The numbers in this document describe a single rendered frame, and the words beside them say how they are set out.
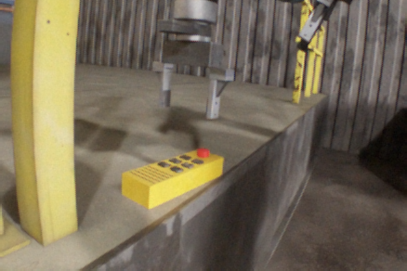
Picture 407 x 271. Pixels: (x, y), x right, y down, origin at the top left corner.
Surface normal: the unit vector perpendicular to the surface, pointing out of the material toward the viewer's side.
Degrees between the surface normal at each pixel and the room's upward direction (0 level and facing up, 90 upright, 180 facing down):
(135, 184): 90
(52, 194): 90
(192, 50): 90
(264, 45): 90
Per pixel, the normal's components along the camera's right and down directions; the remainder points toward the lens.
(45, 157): 0.88, 0.16
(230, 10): -0.47, 0.10
